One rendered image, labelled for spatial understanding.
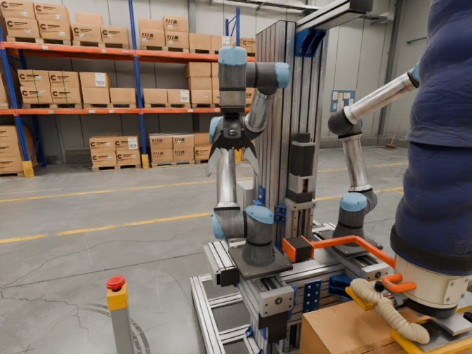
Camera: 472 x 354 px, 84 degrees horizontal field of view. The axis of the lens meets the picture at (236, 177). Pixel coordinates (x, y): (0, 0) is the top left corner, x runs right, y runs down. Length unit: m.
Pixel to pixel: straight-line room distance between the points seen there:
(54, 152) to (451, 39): 9.04
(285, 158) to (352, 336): 0.74
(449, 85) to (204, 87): 7.17
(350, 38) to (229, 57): 11.19
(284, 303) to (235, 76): 0.85
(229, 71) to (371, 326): 0.97
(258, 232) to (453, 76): 0.77
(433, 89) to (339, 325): 0.80
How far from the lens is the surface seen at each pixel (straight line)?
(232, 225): 1.07
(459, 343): 1.03
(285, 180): 1.29
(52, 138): 9.18
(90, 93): 7.63
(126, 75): 8.88
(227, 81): 0.73
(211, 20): 9.45
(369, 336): 1.12
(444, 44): 0.83
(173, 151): 7.61
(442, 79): 0.82
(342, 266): 1.42
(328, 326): 1.10
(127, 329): 1.29
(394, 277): 0.97
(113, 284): 1.16
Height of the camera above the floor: 1.69
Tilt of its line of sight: 15 degrees down
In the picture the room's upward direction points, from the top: straight up
